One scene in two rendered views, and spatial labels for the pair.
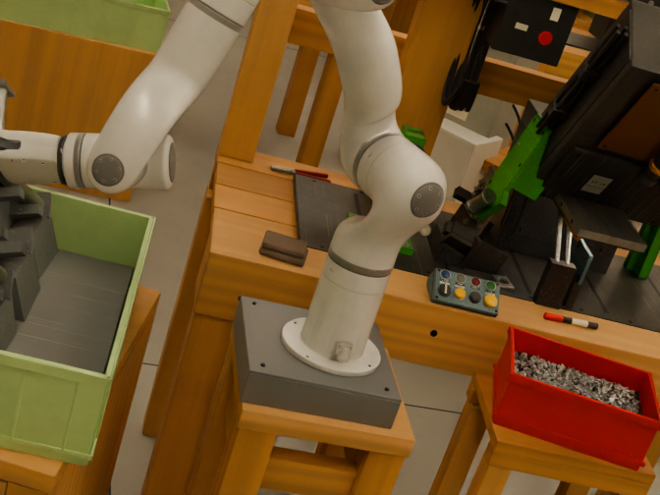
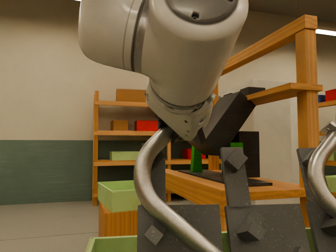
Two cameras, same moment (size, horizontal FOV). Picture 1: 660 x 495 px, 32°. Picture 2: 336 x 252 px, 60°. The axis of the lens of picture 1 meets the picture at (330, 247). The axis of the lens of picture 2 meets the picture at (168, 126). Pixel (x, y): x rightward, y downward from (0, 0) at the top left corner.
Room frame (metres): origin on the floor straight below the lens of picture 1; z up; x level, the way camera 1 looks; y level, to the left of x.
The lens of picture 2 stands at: (1.60, 0.04, 1.15)
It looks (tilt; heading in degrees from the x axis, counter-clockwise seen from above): 4 degrees up; 91
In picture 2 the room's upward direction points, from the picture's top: straight up
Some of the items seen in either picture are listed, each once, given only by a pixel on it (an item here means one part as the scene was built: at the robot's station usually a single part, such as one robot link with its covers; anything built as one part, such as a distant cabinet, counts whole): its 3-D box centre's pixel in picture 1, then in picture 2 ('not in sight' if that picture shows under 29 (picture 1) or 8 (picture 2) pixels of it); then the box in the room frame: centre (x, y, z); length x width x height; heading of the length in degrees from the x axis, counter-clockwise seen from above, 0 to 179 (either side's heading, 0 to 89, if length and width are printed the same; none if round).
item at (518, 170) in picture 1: (530, 162); not in sight; (2.57, -0.38, 1.17); 0.13 x 0.12 x 0.20; 101
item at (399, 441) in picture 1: (317, 384); not in sight; (1.90, -0.06, 0.83); 0.32 x 0.32 x 0.04; 14
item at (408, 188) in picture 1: (390, 209); not in sight; (1.88, -0.08, 1.22); 0.19 x 0.12 x 0.24; 36
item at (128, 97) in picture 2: not in sight; (166, 145); (1.50, 6.26, 1.14); 3.01 x 0.54 x 2.28; 17
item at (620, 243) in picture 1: (587, 206); not in sight; (2.56, -0.53, 1.11); 0.39 x 0.16 x 0.03; 11
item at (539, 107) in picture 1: (567, 187); not in sight; (2.80, -0.52, 1.07); 0.30 x 0.18 x 0.34; 101
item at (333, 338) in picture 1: (345, 304); not in sight; (1.90, -0.06, 1.00); 0.19 x 0.19 x 0.18
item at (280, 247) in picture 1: (284, 247); not in sight; (2.26, 0.09, 0.91); 0.10 x 0.08 x 0.03; 91
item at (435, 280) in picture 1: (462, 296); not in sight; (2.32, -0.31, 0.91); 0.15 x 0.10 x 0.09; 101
